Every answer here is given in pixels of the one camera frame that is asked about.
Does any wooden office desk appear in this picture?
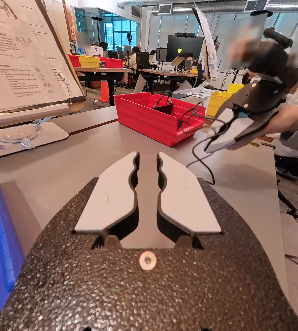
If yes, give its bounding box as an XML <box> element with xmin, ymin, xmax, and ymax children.
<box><xmin>139</xmin><ymin>68</ymin><xmax>198</xmax><ymax>91</ymax></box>
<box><xmin>73</xmin><ymin>66</ymin><xmax>132</xmax><ymax>106</ymax></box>

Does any orange traffic cone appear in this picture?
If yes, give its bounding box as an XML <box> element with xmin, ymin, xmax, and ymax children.
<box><xmin>98</xmin><ymin>81</ymin><xmax>111</xmax><ymax>102</ymax></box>

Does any document stand with instruction sheets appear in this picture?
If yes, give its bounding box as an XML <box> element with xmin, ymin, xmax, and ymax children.
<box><xmin>188</xmin><ymin>3</ymin><xmax>219</xmax><ymax>99</ymax></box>
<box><xmin>0</xmin><ymin>0</ymin><xmax>87</xmax><ymax>161</ymax></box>

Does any metal ventilation duct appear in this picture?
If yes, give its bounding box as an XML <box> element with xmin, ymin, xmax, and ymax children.
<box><xmin>117</xmin><ymin>0</ymin><xmax>298</xmax><ymax>14</ymax></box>

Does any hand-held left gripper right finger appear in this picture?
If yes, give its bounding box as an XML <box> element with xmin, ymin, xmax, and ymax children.
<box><xmin>156</xmin><ymin>152</ymin><xmax>222</xmax><ymax>243</ymax></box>

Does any black pouch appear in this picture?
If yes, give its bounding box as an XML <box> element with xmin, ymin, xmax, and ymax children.
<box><xmin>153</xmin><ymin>103</ymin><xmax>174</xmax><ymax>116</ymax></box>

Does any large black screen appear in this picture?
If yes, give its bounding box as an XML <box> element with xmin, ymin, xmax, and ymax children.
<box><xmin>167</xmin><ymin>35</ymin><xmax>205</xmax><ymax>62</ymax></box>

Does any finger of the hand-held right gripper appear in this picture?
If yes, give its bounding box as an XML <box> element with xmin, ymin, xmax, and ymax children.
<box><xmin>233</xmin><ymin>111</ymin><xmax>282</xmax><ymax>150</ymax></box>
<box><xmin>204</xmin><ymin>107</ymin><xmax>238</xmax><ymax>153</ymax></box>

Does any long red plastic bin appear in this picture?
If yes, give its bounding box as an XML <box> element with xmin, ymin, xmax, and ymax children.
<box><xmin>99</xmin><ymin>57</ymin><xmax>125</xmax><ymax>68</ymax></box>

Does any black office chair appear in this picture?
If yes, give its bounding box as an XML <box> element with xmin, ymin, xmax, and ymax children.
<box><xmin>136</xmin><ymin>52</ymin><xmax>152</xmax><ymax>81</ymax></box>

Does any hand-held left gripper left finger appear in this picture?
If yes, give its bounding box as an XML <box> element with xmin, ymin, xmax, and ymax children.
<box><xmin>74</xmin><ymin>151</ymin><xmax>140</xmax><ymax>242</ymax></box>

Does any grey desk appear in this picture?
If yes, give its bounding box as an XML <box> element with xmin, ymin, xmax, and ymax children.
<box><xmin>0</xmin><ymin>103</ymin><xmax>290</xmax><ymax>311</ymax></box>

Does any black blue-ringed USB cable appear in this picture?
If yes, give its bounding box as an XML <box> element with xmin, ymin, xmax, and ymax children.
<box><xmin>186</xmin><ymin>114</ymin><xmax>233</xmax><ymax>186</ymax></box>

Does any yellow plastic bin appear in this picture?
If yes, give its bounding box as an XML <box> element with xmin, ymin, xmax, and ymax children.
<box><xmin>79</xmin><ymin>55</ymin><xmax>100</xmax><ymax>68</ymax></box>
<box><xmin>206</xmin><ymin>83</ymin><xmax>245</xmax><ymax>117</ymax></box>

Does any thin black cable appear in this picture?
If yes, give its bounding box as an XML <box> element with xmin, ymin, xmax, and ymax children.
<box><xmin>153</xmin><ymin>94</ymin><xmax>205</xmax><ymax>134</ymax></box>

